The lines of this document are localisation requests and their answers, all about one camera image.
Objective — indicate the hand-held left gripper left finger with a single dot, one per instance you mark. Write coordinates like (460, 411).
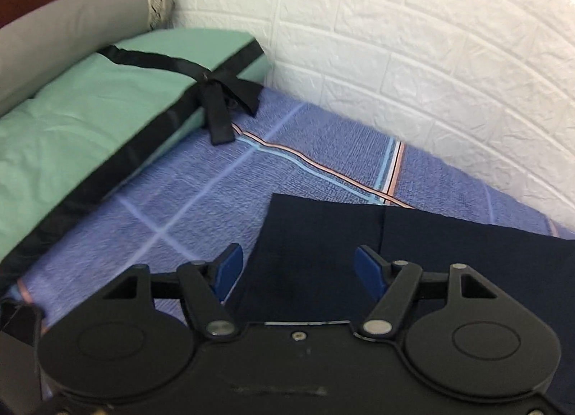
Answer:
(230, 267)

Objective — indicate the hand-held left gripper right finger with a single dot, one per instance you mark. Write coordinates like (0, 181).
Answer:
(367, 270)

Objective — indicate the dark navy pants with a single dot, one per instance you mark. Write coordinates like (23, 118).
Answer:
(417, 253)

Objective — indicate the blue checked bedsheet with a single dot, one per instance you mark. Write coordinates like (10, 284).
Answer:
(211, 181)

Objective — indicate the green pillow with black ribbon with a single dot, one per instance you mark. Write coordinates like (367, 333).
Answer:
(90, 118)

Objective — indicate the grey bolster pillow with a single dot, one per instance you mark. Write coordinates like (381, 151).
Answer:
(58, 33)

